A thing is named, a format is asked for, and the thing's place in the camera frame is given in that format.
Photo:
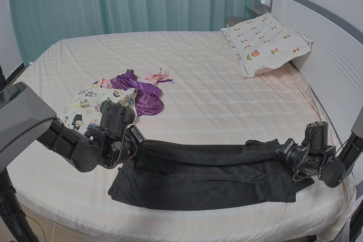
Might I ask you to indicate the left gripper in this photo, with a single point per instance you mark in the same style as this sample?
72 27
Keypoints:
126 150

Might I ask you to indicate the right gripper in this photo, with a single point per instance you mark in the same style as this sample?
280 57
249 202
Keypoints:
296 158

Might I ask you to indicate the black garment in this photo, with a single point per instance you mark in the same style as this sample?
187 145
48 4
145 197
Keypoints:
198 175

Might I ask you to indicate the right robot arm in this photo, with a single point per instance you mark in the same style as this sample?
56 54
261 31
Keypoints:
334 167

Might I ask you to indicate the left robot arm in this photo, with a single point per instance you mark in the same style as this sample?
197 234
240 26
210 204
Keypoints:
65 144

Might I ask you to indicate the bed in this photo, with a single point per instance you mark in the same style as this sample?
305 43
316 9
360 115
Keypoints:
198 65

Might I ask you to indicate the purple satin garment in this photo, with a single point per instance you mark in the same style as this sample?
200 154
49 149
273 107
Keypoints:
147 99

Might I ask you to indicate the white printed pyjama garment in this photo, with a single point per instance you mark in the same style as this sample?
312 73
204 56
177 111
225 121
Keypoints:
85 104

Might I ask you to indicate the pink garment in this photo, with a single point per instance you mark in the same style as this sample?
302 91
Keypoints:
154 76

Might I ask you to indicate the white printed pillow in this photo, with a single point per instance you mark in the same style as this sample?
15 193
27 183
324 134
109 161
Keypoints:
263 42

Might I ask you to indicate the grey bedside table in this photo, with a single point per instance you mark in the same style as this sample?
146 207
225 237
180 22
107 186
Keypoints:
241 18

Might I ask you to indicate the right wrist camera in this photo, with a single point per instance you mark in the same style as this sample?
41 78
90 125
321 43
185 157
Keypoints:
287 146

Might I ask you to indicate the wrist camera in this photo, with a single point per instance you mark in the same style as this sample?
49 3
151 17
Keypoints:
287 146
138 135

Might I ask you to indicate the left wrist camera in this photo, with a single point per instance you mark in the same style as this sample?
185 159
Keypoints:
138 135

